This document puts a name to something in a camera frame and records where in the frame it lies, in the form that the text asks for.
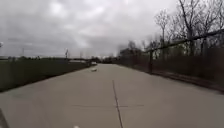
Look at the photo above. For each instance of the distant tree line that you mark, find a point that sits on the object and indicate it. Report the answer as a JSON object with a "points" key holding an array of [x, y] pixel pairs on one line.
{"points": [[40, 58]]}

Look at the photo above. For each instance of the white vehicle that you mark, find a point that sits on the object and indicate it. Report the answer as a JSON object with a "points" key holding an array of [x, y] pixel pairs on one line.
{"points": [[94, 63]]}

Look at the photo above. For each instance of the dark verge strip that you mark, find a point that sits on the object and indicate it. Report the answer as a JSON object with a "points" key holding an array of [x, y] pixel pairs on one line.
{"points": [[200, 82]]}

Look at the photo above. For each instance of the row of bare trees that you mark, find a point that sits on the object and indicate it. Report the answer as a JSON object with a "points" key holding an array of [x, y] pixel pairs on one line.
{"points": [[190, 33]]}

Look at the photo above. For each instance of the dark grass field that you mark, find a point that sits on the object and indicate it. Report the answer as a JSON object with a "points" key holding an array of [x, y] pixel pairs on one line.
{"points": [[26, 73]]}

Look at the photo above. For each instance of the grey concrete path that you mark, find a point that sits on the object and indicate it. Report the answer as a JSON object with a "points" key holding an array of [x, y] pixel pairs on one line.
{"points": [[100, 95]]}

